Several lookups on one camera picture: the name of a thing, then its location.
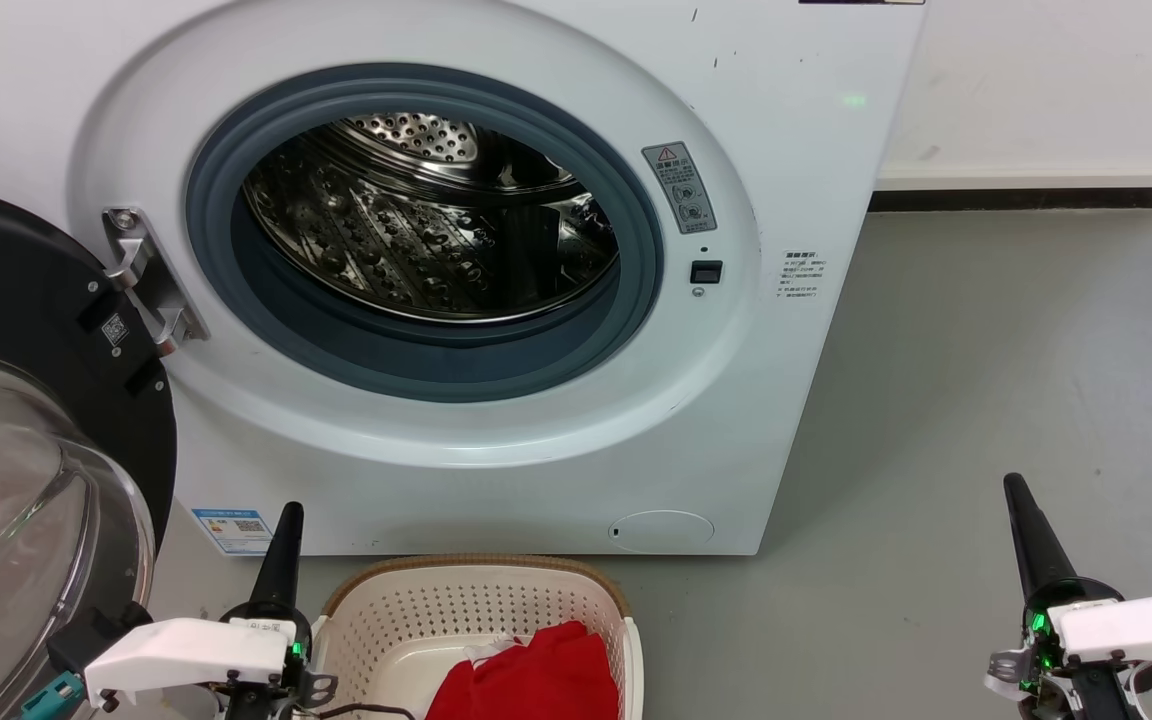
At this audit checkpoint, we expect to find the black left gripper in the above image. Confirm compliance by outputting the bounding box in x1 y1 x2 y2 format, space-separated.
221 502 337 720

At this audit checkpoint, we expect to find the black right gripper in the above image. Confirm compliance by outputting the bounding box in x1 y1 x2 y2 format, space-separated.
986 473 1132 720

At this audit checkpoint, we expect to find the red cloth garment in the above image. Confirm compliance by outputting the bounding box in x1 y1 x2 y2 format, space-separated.
424 620 622 720

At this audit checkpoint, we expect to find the cream perforated laundry basket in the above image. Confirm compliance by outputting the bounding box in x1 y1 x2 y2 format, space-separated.
311 555 645 720

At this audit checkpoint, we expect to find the stainless steel washing machine drum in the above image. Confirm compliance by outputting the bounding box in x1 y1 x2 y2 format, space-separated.
242 112 620 324

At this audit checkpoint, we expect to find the black washer door with glass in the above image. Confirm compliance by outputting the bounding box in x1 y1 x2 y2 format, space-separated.
0 182 179 720

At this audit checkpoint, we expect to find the blue white energy label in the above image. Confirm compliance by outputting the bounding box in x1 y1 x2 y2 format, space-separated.
191 508 274 556

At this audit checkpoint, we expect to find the grey rubber door gasket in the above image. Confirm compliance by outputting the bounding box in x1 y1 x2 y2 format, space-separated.
185 63 664 403

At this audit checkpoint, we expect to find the teal plastic connector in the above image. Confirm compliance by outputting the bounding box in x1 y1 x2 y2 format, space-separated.
18 672 87 719

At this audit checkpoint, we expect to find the white front-load washing machine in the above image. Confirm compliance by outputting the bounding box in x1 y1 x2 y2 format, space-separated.
0 0 929 557

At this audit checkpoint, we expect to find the silver metal door hinge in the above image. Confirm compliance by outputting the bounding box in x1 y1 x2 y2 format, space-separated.
102 207 210 358

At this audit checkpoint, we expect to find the small white text sticker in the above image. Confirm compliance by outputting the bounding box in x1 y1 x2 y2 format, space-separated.
777 250 826 301

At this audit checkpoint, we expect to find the round white filter cover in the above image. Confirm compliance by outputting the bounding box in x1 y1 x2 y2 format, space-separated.
608 510 716 552

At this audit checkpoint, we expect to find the grey warning sticker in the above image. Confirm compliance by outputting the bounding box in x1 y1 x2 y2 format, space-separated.
642 142 718 236

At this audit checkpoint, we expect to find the thin black cable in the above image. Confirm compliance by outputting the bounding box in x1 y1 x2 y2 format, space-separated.
301 703 417 720

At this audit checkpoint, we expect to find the white and black wall skirting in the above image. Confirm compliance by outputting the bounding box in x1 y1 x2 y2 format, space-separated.
869 160 1152 211

